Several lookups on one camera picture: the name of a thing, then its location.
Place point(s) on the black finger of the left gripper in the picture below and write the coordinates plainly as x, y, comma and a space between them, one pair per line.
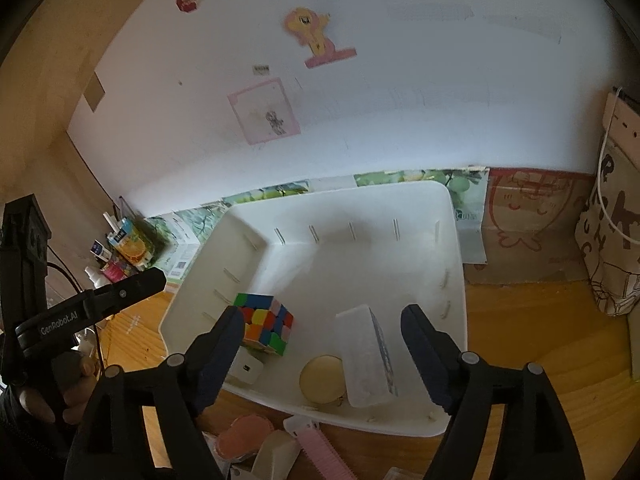
109, 300

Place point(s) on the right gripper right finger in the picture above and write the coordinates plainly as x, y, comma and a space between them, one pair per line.
436, 357

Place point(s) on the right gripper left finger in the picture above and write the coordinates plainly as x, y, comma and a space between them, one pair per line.
209, 359

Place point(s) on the multicolour puzzle cube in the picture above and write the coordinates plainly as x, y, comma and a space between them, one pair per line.
268, 323

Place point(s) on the pink oval compact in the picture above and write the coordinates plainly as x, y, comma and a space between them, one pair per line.
244, 437

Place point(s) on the round gold metal tin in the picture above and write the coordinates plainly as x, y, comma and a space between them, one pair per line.
322, 380

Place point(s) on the beige soap block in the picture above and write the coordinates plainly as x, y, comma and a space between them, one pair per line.
276, 457

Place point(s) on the pink comb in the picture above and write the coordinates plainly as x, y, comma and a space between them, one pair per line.
317, 448

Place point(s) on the clear sticker card pack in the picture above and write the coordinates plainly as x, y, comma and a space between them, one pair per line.
396, 473

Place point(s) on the person's left hand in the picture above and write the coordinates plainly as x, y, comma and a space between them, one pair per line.
63, 393

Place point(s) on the white plastic bottle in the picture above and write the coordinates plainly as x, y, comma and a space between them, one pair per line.
97, 278

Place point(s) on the pink small carton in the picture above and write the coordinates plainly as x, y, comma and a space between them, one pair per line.
117, 269

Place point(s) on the orange juice carton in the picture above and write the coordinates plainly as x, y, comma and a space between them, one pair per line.
132, 244

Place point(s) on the green leaf pattern paper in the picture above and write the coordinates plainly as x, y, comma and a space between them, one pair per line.
380, 205

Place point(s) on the white plastic storage bin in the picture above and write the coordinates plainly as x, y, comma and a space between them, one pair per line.
316, 282

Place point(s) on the brown cartoon cardboard sheet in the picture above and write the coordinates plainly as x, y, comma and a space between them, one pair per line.
528, 227

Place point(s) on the pink framed wall drawing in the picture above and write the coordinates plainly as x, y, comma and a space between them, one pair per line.
264, 112

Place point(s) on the yellow pony wall sticker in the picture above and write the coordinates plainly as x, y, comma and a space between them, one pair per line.
308, 28

